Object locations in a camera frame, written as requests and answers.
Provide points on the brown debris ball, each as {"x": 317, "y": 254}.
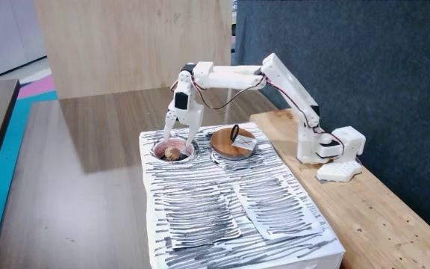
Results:
{"x": 172, "y": 154}

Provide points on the red-lined white cup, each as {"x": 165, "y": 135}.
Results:
{"x": 159, "y": 147}

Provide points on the round wooden lid black loop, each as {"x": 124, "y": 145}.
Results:
{"x": 222, "y": 143}

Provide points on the white box with black stripes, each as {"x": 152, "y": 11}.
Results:
{"x": 207, "y": 179}

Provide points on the white paper tag red cross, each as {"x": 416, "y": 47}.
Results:
{"x": 245, "y": 142}

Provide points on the light wooden board panel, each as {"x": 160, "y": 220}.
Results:
{"x": 125, "y": 45}

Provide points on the black striped paper sheet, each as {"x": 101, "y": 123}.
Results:
{"x": 278, "y": 207}
{"x": 200, "y": 216}

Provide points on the long wooden beam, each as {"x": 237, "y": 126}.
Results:
{"x": 368, "y": 209}

